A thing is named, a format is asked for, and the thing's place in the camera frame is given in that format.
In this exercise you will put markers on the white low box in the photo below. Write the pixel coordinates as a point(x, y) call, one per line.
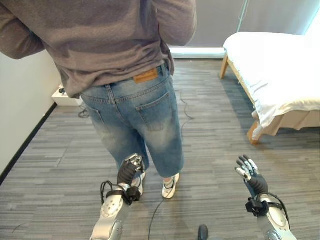
point(65, 97)

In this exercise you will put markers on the wooden bed frame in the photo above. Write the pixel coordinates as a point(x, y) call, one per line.
point(260, 117)

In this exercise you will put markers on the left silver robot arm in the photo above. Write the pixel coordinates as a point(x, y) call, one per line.
point(111, 215)

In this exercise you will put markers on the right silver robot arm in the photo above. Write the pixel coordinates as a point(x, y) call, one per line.
point(271, 217)

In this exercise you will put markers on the black robot foot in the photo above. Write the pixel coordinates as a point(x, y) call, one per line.
point(203, 232)

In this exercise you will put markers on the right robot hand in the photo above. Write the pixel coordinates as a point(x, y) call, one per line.
point(255, 178)

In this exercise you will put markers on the person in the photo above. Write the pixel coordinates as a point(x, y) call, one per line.
point(120, 62)

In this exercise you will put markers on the white bed sheet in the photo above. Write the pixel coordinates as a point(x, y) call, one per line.
point(277, 72)

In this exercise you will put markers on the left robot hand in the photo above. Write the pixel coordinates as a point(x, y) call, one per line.
point(127, 171)

